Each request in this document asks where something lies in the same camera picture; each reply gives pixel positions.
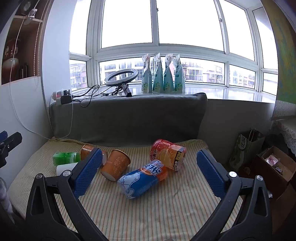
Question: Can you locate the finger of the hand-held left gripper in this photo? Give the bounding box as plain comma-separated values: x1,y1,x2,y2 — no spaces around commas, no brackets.
0,131,23,168

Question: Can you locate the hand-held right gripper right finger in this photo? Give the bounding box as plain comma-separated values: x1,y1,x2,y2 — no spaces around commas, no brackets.
190,149,273,241

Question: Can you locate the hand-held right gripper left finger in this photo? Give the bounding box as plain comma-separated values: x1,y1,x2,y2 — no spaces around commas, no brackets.
25,148,109,241

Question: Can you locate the blue and orange snack can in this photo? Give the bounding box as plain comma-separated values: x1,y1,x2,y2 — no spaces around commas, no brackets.
117,160,168,199

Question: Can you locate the orange paper cup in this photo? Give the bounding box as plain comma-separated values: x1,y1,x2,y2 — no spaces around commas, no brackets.
100,149,131,181
80,144,108,165

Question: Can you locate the white paper cup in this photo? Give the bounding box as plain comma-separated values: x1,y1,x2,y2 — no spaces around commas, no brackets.
56,162,79,176

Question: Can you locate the green plastic bottle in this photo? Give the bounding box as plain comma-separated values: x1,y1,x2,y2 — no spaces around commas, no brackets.
52,152,81,166

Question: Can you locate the green paper bag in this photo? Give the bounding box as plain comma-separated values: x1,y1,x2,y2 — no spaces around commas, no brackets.
229,128,266,172

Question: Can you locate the red-orange snack jar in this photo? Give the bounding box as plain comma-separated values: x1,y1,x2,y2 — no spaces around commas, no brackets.
150,139,186,172

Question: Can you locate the cardboard box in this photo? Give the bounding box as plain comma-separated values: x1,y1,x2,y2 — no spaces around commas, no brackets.
251,146,296,201

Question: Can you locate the pink packet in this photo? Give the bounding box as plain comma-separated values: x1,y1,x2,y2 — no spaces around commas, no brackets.
266,156,281,166

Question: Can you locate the grey cushion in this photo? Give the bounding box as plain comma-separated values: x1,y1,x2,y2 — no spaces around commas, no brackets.
50,93,208,147

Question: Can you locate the striped mat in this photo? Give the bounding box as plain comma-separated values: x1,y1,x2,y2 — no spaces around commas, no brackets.
9,138,245,241

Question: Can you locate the white power strip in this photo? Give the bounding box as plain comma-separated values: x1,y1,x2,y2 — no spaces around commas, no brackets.
52,89,73,105

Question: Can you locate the white lace cloth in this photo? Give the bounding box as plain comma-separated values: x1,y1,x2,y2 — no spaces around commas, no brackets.
270,118,296,151

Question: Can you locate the wooden shelf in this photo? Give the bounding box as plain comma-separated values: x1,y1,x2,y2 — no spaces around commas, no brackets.
1,0,51,85

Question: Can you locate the teal white pouch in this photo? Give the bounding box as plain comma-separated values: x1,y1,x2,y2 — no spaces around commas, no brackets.
142,54,153,94
173,54,186,93
152,53,165,94
163,54,175,93

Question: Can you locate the white cable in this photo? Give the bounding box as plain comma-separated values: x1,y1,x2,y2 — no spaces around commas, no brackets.
9,0,57,140

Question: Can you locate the black cable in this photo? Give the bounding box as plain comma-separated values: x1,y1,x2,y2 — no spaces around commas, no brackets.
69,85,105,107

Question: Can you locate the ring light with stand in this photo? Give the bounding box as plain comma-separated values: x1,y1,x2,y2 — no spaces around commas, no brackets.
104,70,139,97

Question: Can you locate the bead pull cord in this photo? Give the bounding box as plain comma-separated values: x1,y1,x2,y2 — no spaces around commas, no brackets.
34,0,51,88

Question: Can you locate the yellow green wall hanging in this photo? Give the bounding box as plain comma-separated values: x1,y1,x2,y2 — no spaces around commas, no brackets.
261,0,296,121

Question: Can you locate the white window frame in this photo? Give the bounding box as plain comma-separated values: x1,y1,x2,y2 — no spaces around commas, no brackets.
69,0,279,102

